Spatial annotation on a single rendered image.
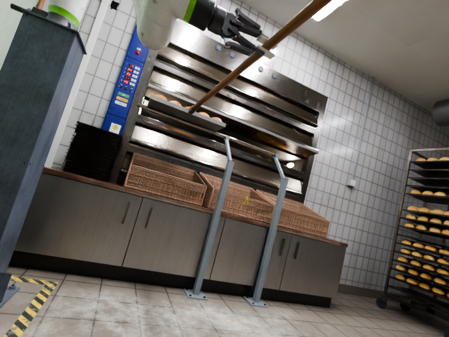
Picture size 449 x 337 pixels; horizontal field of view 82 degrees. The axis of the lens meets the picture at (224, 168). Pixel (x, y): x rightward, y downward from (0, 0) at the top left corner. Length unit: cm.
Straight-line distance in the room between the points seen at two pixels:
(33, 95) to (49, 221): 77
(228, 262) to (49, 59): 159
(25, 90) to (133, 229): 96
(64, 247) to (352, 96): 321
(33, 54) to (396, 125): 380
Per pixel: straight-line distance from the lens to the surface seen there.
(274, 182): 271
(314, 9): 79
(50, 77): 136
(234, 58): 275
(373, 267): 385
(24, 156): 132
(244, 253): 204
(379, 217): 381
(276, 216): 205
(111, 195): 176
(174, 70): 251
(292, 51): 314
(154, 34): 92
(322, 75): 330
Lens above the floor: 66
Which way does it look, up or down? 7 degrees up
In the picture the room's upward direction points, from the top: 15 degrees clockwise
